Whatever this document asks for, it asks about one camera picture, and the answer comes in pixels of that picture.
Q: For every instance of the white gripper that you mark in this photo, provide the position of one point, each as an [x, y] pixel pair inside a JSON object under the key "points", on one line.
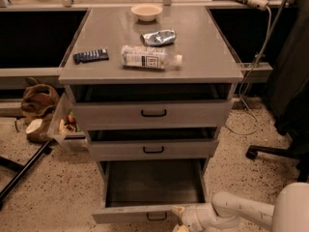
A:
{"points": [[192, 217]]}

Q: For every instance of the grey bottom drawer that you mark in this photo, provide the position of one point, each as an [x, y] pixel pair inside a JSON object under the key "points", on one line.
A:
{"points": [[146, 190]]}

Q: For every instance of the grey drawer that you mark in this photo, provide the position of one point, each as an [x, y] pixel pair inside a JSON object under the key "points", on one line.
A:
{"points": [[147, 106], [146, 190], [153, 144]]}

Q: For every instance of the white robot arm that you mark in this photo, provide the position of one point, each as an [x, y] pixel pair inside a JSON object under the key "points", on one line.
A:
{"points": [[290, 213]]}

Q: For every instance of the grey middle drawer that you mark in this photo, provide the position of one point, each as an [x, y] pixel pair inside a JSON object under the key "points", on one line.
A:
{"points": [[153, 144]]}

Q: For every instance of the grey top drawer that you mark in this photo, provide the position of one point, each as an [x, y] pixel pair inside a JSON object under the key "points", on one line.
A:
{"points": [[147, 106]]}

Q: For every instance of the grey drawer cabinet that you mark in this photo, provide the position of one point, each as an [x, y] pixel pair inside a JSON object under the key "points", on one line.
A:
{"points": [[206, 57]]}

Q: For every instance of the clear plastic bin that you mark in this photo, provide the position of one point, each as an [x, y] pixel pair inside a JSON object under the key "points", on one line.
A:
{"points": [[64, 129]]}

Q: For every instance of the black office chair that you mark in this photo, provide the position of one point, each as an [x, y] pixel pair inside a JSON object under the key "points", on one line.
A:
{"points": [[288, 94]]}

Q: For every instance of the clear plastic water bottle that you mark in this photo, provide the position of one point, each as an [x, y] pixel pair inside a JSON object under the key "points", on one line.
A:
{"points": [[148, 57]]}

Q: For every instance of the crumpled silver chip bag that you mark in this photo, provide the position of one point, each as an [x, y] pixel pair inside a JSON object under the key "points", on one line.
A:
{"points": [[159, 38]]}

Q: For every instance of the dark blue snack bar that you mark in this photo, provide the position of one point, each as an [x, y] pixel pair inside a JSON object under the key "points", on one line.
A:
{"points": [[91, 56]]}

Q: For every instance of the brown paper bag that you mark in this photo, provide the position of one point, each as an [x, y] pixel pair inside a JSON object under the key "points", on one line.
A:
{"points": [[38, 105]]}

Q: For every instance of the black metal stand leg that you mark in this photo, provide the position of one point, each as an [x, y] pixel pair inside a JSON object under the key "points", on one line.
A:
{"points": [[20, 170]]}

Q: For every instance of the white bowl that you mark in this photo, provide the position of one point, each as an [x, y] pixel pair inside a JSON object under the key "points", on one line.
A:
{"points": [[146, 12]]}

